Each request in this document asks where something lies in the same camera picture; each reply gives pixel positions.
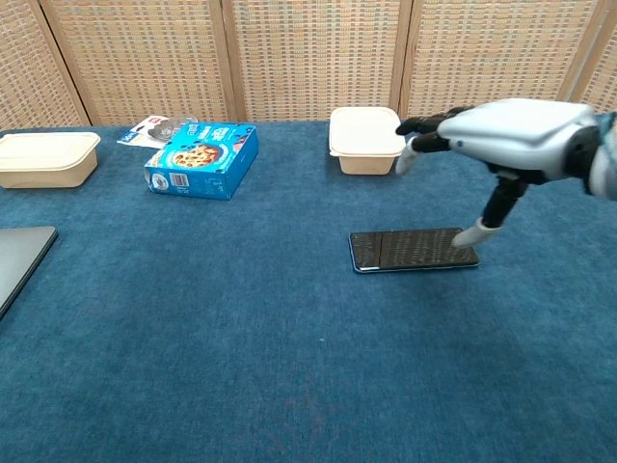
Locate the clear plastic blister package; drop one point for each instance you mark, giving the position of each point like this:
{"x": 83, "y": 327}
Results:
{"x": 154, "y": 131}

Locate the woven rattan folding screen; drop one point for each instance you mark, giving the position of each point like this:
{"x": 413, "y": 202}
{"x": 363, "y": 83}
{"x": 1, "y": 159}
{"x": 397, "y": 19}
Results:
{"x": 308, "y": 58}

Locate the blue cookie box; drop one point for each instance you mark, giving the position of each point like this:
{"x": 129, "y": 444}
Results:
{"x": 205, "y": 161}

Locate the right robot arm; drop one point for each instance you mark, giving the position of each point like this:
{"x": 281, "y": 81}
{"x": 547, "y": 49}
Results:
{"x": 606, "y": 154}

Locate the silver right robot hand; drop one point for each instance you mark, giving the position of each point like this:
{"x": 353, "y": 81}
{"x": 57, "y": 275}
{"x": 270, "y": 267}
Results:
{"x": 511, "y": 132}

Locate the blue carpet table cloth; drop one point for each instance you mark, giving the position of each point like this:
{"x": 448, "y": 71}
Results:
{"x": 241, "y": 337}

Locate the beige lidded food container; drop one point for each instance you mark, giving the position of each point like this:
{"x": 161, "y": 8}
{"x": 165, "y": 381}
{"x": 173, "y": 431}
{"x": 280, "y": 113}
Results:
{"x": 45, "y": 159}
{"x": 365, "y": 140}

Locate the black smartphone blue case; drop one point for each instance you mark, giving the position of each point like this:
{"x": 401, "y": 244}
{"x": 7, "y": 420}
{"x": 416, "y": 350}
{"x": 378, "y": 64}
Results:
{"x": 412, "y": 250}

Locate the grey laptop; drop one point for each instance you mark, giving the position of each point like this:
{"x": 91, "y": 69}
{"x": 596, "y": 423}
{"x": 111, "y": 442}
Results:
{"x": 19, "y": 258}

